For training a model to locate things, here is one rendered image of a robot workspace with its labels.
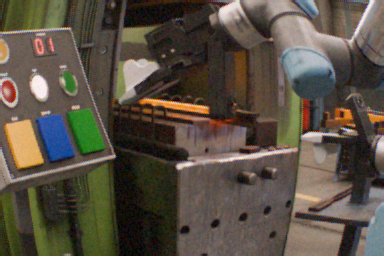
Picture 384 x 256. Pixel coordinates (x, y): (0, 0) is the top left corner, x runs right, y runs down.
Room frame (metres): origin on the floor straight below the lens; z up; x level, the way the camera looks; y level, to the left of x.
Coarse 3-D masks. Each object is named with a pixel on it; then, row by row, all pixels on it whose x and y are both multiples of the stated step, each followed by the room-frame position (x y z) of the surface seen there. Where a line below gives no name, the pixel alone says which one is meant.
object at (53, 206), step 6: (48, 192) 1.18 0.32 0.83; (54, 192) 1.20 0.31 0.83; (48, 198) 1.19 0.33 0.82; (54, 198) 1.20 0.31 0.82; (60, 198) 1.22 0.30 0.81; (48, 204) 1.18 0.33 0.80; (54, 204) 1.20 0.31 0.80; (60, 204) 1.22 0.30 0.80; (48, 210) 1.18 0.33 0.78; (54, 210) 1.20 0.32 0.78; (60, 210) 1.22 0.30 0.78; (48, 216) 1.18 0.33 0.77; (54, 216) 1.19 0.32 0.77; (48, 222) 1.21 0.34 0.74; (54, 222) 1.22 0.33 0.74
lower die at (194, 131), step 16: (128, 112) 1.50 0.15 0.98; (144, 112) 1.45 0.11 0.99; (160, 112) 1.45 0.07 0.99; (176, 112) 1.44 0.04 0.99; (192, 112) 1.40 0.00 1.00; (144, 128) 1.37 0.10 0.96; (160, 128) 1.33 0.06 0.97; (176, 128) 1.29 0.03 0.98; (192, 128) 1.32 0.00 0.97; (208, 128) 1.34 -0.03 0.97; (224, 128) 1.37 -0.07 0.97; (240, 128) 1.40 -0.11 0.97; (176, 144) 1.29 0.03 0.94; (192, 144) 1.32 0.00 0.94; (208, 144) 1.35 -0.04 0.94; (224, 144) 1.37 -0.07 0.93; (240, 144) 1.41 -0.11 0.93
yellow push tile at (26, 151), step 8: (8, 128) 0.76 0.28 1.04; (16, 128) 0.78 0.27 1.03; (24, 128) 0.80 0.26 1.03; (8, 136) 0.75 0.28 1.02; (16, 136) 0.77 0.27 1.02; (24, 136) 0.79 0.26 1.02; (32, 136) 0.81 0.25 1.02; (16, 144) 0.76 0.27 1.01; (24, 144) 0.78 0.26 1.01; (32, 144) 0.80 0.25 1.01; (16, 152) 0.75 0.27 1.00; (24, 152) 0.77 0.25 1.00; (32, 152) 0.79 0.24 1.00; (16, 160) 0.75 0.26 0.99; (24, 160) 0.76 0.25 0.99; (32, 160) 0.78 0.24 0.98; (40, 160) 0.80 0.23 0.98; (24, 168) 0.76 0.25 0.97
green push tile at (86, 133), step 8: (72, 112) 0.95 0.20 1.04; (80, 112) 0.97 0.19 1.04; (88, 112) 0.99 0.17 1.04; (72, 120) 0.94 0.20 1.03; (80, 120) 0.96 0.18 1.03; (88, 120) 0.98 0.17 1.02; (72, 128) 0.93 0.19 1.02; (80, 128) 0.95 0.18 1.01; (88, 128) 0.97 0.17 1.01; (96, 128) 0.99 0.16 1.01; (80, 136) 0.94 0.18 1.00; (88, 136) 0.96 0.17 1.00; (96, 136) 0.98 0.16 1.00; (80, 144) 0.93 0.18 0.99; (88, 144) 0.95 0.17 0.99; (96, 144) 0.97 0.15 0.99; (80, 152) 0.92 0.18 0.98; (88, 152) 0.94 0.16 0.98
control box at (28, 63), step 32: (0, 32) 0.85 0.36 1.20; (32, 32) 0.94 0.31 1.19; (64, 32) 1.05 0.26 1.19; (0, 64) 0.81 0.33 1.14; (32, 64) 0.91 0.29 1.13; (64, 64) 1.00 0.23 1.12; (0, 96) 0.78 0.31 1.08; (32, 96) 0.87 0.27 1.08; (64, 96) 0.96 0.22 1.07; (0, 128) 0.75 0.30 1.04; (32, 128) 0.83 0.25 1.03; (0, 160) 0.72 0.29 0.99; (64, 160) 0.87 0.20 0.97; (96, 160) 0.96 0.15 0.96; (0, 192) 0.74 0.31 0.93
